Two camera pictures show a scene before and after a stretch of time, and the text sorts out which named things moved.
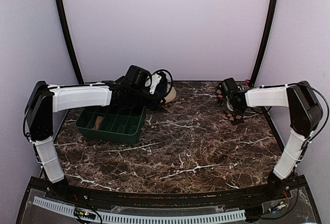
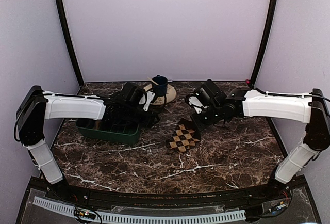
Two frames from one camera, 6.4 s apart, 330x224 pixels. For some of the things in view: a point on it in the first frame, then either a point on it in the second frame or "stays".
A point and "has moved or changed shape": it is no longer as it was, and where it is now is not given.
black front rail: [253, 196] stays
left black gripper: [154, 102] -> [149, 121]
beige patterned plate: [171, 95] stays
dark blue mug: [162, 86] stays
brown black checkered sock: [234, 119] has moved or changed shape
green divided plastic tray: [118, 123] stays
